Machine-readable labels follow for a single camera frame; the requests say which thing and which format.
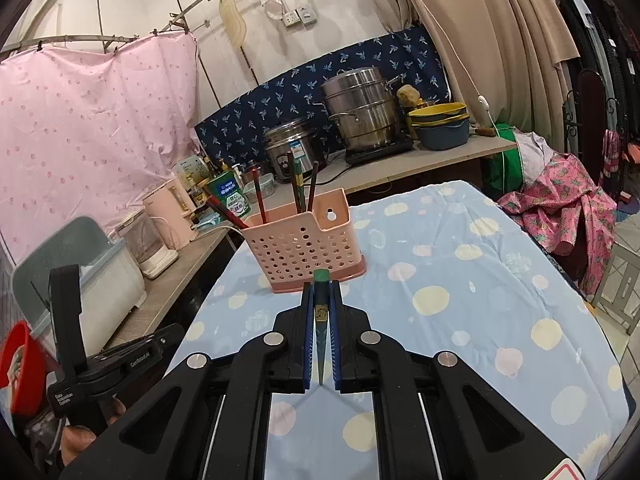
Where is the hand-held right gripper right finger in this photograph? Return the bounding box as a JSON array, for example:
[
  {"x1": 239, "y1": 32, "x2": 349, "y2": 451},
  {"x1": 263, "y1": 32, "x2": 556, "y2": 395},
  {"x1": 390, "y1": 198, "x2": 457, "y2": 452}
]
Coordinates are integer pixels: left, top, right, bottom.
[{"x1": 327, "y1": 281, "x2": 586, "y2": 480}]

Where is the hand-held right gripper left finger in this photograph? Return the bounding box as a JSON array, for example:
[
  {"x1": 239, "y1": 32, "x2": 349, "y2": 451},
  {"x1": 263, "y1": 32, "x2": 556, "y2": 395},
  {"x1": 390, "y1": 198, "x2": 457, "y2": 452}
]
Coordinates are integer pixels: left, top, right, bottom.
[{"x1": 60, "y1": 281, "x2": 315, "y2": 480}]

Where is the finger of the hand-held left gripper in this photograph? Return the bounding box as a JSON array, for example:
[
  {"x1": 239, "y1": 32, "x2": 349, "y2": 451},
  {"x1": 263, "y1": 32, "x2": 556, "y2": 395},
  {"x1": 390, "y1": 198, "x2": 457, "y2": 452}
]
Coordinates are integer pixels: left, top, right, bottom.
[{"x1": 82, "y1": 323, "x2": 187, "y2": 397}]

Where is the green chopstick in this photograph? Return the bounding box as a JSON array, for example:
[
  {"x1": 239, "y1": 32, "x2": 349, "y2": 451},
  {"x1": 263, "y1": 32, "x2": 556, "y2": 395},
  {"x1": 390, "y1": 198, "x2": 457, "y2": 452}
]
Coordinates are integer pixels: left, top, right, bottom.
[
  {"x1": 312, "y1": 269, "x2": 330, "y2": 386},
  {"x1": 293, "y1": 159, "x2": 307, "y2": 214}
]

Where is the pink perforated utensil holder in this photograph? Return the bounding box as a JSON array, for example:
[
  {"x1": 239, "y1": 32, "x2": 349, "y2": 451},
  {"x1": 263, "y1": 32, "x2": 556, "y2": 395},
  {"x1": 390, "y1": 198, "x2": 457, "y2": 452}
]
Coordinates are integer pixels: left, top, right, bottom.
[{"x1": 241, "y1": 188, "x2": 366, "y2": 295}]

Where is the bright red chopstick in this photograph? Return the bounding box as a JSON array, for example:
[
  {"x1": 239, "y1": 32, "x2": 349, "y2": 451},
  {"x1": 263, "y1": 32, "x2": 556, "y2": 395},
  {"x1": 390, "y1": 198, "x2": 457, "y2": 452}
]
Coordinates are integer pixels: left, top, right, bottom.
[{"x1": 251, "y1": 169, "x2": 268, "y2": 223}]

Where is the dark red chopstick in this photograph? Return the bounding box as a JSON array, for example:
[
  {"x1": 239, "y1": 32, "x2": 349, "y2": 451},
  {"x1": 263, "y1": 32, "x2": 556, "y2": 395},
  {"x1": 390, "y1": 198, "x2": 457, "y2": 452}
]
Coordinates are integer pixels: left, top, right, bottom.
[
  {"x1": 286, "y1": 150, "x2": 303, "y2": 215},
  {"x1": 306, "y1": 161, "x2": 320, "y2": 211}
]

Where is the person's left hand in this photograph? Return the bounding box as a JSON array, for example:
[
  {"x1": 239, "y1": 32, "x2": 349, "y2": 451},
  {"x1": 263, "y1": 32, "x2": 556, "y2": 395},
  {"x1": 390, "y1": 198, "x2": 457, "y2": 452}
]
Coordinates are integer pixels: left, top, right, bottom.
[{"x1": 62, "y1": 396, "x2": 127, "y2": 466}]

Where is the white storage box grey lid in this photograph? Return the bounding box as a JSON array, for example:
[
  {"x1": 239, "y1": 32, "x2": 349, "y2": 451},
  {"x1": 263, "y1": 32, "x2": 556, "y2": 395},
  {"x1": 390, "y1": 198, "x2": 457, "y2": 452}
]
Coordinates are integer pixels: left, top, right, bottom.
[{"x1": 11, "y1": 216, "x2": 147, "y2": 356}]

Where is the red bowl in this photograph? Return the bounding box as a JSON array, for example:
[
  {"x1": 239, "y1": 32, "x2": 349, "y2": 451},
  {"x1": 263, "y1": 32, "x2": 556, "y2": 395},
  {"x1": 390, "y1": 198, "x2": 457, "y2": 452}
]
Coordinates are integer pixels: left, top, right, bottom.
[{"x1": 0, "y1": 321, "x2": 48, "y2": 416}]

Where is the pink electric kettle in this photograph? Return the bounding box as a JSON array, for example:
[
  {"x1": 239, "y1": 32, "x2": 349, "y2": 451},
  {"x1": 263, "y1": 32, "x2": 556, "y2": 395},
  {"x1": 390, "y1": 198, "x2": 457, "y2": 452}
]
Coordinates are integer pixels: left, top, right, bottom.
[{"x1": 144, "y1": 177, "x2": 198, "y2": 251}]

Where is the blue dotted blanket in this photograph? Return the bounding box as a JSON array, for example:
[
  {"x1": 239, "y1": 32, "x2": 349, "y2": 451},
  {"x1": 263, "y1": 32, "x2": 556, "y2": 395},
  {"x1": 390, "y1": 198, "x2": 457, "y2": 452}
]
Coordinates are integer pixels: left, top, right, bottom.
[{"x1": 165, "y1": 180, "x2": 631, "y2": 480}]

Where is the clear food container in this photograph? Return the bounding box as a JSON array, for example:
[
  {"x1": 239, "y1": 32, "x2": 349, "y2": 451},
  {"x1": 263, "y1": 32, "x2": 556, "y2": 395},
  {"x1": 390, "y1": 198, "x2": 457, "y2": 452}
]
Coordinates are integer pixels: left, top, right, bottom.
[{"x1": 242, "y1": 172, "x2": 276, "y2": 198}]

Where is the green detergent bag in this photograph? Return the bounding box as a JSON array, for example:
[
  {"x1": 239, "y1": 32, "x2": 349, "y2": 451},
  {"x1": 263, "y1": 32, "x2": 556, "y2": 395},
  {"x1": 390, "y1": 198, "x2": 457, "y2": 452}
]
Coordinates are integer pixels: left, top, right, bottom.
[{"x1": 205, "y1": 170, "x2": 251, "y2": 218}]

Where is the wooden counter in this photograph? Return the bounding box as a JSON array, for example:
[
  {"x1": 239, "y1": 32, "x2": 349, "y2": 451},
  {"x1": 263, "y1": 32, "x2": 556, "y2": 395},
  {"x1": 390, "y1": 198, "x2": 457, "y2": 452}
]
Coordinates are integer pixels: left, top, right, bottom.
[{"x1": 102, "y1": 135, "x2": 518, "y2": 356}]

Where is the pink dotted curtain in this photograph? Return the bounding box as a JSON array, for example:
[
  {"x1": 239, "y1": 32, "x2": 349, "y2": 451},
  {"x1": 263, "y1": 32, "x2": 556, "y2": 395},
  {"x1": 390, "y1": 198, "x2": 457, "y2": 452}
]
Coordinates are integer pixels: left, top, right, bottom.
[{"x1": 0, "y1": 30, "x2": 203, "y2": 266}]

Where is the steel rice cooker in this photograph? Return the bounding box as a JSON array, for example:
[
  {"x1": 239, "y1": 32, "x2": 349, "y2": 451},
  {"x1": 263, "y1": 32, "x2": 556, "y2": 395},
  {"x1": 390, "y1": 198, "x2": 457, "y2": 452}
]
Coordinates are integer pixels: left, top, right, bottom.
[{"x1": 262, "y1": 117, "x2": 328, "y2": 186}]

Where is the black induction cooker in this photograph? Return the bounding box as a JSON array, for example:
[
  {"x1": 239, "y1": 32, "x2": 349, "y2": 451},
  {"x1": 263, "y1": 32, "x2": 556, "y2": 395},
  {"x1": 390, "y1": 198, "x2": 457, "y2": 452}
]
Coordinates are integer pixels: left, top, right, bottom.
[{"x1": 344, "y1": 137, "x2": 415, "y2": 166}]

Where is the white printed packet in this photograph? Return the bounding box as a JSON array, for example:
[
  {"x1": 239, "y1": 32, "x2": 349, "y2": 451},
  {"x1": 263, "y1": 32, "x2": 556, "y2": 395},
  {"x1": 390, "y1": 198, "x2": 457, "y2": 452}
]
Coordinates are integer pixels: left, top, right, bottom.
[{"x1": 172, "y1": 155, "x2": 208, "y2": 186}]

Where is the blue basin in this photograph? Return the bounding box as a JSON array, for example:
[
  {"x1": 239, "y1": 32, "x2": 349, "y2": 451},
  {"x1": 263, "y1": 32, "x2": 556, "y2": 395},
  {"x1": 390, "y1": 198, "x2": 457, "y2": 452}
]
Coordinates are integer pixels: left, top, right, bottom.
[{"x1": 414, "y1": 121, "x2": 471, "y2": 152}]

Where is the steel steamer pot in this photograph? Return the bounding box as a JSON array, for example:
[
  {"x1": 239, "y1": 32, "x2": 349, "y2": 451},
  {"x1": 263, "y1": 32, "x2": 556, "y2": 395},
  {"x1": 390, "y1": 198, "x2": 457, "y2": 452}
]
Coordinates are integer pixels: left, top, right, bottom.
[{"x1": 312, "y1": 66, "x2": 408, "y2": 153}]

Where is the yellow bowl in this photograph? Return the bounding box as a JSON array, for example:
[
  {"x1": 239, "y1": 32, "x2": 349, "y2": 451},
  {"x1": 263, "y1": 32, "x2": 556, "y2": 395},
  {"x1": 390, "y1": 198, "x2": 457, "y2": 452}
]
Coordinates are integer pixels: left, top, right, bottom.
[
  {"x1": 410, "y1": 115, "x2": 471, "y2": 129},
  {"x1": 407, "y1": 102, "x2": 468, "y2": 123}
]

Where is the navy printed cloth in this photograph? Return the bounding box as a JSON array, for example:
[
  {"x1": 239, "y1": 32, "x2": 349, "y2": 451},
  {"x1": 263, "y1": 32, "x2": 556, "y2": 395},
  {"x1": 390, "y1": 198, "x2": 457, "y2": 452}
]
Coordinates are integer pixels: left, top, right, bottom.
[{"x1": 194, "y1": 26, "x2": 451, "y2": 166}]

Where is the green cloth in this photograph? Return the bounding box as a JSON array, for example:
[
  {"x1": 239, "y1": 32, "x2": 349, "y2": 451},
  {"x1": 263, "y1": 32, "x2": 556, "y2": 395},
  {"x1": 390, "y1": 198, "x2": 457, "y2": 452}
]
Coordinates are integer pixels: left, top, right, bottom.
[{"x1": 487, "y1": 122, "x2": 526, "y2": 196}]

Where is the pink pineapple print cloth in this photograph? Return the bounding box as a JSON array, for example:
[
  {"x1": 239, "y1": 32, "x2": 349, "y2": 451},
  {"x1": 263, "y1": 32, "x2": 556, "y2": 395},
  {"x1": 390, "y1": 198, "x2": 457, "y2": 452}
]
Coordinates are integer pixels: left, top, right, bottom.
[{"x1": 497, "y1": 152, "x2": 618, "y2": 296}]

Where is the pale lavender cloth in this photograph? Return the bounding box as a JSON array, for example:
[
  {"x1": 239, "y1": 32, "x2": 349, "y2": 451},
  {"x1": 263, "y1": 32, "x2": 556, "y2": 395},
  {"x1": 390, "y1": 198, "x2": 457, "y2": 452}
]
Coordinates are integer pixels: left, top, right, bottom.
[{"x1": 515, "y1": 130, "x2": 556, "y2": 181}]

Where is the metal curtain rod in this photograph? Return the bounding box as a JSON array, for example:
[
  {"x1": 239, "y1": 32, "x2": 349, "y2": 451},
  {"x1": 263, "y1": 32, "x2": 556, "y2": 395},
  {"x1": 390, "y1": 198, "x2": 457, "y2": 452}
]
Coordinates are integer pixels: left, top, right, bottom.
[{"x1": 0, "y1": 0, "x2": 281, "y2": 56}]

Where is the beige hanging swatter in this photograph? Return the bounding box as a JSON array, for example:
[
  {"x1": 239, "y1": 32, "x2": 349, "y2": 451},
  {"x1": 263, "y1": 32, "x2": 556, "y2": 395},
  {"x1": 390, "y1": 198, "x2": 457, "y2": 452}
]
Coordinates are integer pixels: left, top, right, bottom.
[{"x1": 219, "y1": 0, "x2": 247, "y2": 51}]

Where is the beige curtain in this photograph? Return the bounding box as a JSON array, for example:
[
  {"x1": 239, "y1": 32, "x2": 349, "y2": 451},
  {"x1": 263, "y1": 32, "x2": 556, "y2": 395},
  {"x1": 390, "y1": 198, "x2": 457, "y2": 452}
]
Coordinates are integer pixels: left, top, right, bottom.
[{"x1": 387, "y1": 0, "x2": 586, "y2": 131}]

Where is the black power cable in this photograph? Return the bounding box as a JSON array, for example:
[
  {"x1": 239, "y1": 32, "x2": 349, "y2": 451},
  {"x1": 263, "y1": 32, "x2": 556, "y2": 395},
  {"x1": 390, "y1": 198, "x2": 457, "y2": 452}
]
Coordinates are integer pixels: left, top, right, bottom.
[{"x1": 315, "y1": 160, "x2": 351, "y2": 187}]

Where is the white cable with switch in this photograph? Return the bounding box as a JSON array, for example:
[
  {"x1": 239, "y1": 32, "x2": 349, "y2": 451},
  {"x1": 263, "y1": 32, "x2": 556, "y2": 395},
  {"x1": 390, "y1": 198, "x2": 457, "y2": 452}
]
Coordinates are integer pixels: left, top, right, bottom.
[{"x1": 410, "y1": 0, "x2": 507, "y2": 186}]

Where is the black metal frame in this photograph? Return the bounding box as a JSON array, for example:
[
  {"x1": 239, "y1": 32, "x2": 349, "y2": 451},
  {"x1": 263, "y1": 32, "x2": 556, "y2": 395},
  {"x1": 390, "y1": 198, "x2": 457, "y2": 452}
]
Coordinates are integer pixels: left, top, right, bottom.
[{"x1": 562, "y1": 67, "x2": 621, "y2": 161}]

